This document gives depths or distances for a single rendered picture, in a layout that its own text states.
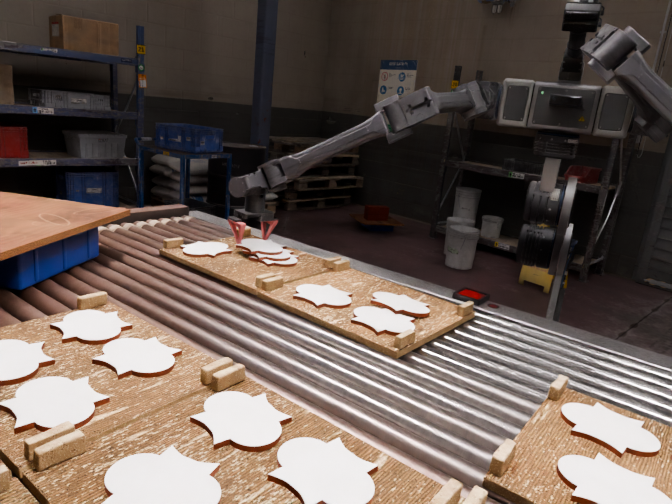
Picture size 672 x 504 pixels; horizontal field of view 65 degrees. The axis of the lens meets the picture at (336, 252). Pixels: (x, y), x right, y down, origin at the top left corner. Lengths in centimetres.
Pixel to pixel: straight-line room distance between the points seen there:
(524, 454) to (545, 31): 576
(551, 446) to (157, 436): 57
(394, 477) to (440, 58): 643
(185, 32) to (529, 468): 638
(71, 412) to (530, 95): 158
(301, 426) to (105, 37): 511
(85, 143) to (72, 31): 98
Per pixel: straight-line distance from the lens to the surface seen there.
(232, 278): 138
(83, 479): 74
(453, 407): 96
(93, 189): 574
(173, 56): 672
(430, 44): 707
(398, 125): 143
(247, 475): 72
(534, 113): 189
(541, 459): 86
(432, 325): 122
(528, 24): 647
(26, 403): 88
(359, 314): 119
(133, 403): 87
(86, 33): 562
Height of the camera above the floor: 139
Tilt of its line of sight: 16 degrees down
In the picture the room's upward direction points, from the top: 6 degrees clockwise
